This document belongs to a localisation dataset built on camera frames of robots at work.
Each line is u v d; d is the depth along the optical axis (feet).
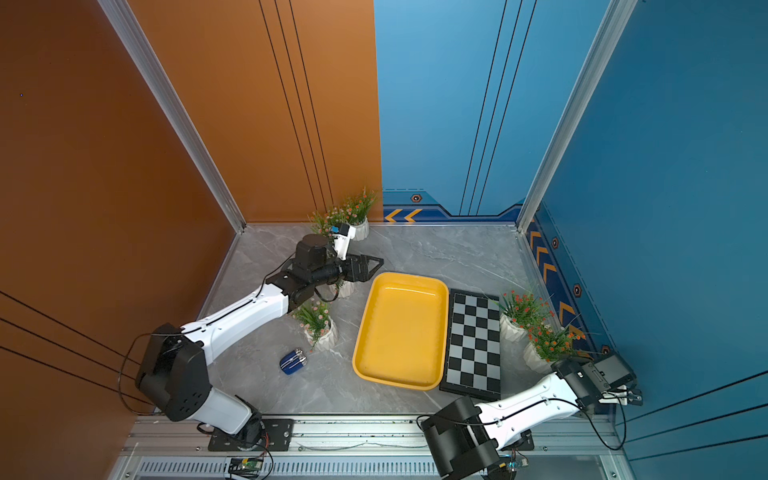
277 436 2.42
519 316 2.60
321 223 3.30
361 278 2.36
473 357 2.71
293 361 2.71
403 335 2.99
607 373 1.75
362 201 3.46
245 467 2.36
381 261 2.52
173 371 1.41
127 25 2.33
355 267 2.33
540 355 2.57
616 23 2.32
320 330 2.61
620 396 1.93
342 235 2.37
